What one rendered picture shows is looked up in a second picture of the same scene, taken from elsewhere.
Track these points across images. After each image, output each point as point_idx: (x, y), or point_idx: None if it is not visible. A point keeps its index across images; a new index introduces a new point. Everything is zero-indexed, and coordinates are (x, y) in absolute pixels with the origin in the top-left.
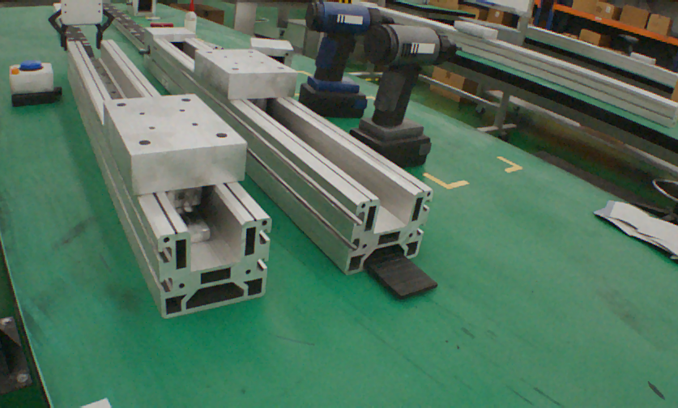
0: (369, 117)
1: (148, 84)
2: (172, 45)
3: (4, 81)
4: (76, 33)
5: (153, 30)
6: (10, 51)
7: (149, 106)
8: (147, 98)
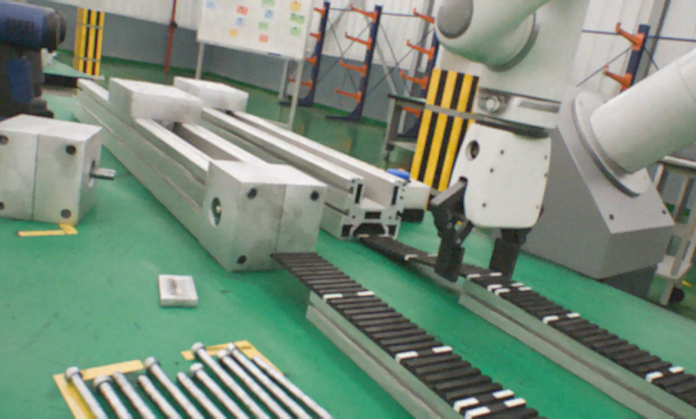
0: (37, 97)
1: (238, 124)
2: (242, 155)
3: (481, 246)
4: (635, 359)
5: (300, 175)
6: (692, 351)
7: (222, 88)
8: (224, 90)
